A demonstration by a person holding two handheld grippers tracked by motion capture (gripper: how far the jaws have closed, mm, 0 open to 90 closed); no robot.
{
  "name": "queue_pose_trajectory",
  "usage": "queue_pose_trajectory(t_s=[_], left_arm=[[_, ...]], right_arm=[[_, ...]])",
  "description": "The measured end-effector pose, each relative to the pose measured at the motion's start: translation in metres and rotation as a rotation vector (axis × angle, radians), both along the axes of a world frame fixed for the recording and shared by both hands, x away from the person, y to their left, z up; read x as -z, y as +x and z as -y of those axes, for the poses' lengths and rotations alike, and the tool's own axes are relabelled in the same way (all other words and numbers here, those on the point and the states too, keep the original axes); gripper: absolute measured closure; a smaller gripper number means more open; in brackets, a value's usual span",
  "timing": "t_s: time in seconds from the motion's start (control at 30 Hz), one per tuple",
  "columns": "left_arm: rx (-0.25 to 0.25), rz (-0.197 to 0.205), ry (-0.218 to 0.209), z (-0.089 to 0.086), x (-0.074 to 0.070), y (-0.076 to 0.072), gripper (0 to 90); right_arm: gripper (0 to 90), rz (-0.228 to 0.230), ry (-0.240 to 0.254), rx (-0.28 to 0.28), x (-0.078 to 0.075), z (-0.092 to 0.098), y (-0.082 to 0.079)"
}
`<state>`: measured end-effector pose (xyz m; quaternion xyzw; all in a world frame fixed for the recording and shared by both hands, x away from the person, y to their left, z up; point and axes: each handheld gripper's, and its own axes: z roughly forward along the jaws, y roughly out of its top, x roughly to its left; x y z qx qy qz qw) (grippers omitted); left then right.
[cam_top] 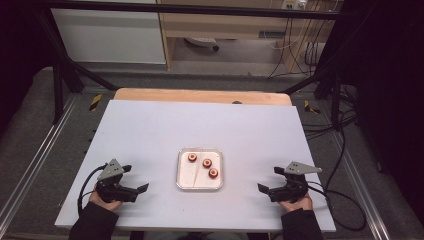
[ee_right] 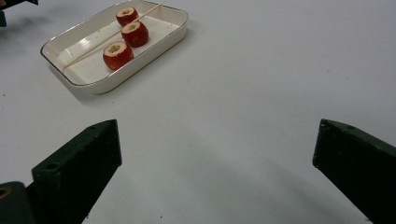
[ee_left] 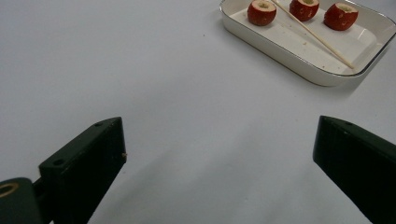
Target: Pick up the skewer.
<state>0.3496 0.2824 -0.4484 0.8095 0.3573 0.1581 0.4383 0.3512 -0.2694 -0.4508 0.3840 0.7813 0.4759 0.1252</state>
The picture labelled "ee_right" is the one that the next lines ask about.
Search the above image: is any white rectangular tray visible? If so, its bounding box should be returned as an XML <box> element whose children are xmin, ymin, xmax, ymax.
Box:
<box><xmin>39</xmin><ymin>0</ymin><xmax>190</xmax><ymax>95</ymax></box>

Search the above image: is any thin wooden skewer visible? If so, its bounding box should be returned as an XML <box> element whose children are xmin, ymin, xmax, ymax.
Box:
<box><xmin>63</xmin><ymin>3</ymin><xmax>163</xmax><ymax>69</ymax></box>

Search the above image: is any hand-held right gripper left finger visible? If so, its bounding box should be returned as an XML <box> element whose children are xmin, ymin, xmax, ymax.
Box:
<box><xmin>31</xmin><ymin>119</ymin><xmax>122</xmax><ymax>224</ymax></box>

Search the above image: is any red hawthorn fruit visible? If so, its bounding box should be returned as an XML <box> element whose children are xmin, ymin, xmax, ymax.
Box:
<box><xmin>102</xmin><ymin>40</ymin><xmax>135</xmax><ymax>71</ymax></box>
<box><xmin>120</xmin><ymin>21</ymin><xmax>149</xmax><ymax>49</ymax></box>
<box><xmin>115</xmin><ymin>7</ymin><xmax>140</xmax><ymax>28</ymax></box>

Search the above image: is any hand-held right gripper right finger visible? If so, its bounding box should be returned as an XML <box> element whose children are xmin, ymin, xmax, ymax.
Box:
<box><xmin>312</xmin><ymin>119</ymin><xmax>396</xmax><ymax>224</ymax></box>

